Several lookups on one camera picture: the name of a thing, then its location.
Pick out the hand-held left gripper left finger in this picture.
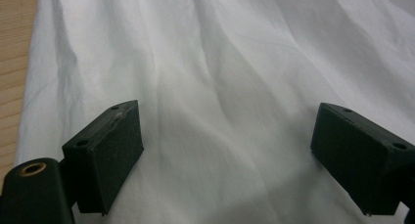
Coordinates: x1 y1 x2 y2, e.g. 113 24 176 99
60 100 145 216

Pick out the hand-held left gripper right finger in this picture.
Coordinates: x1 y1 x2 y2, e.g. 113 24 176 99
310 102 415 217

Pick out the white dress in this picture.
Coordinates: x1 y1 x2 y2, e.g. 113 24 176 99
14 0 415 224

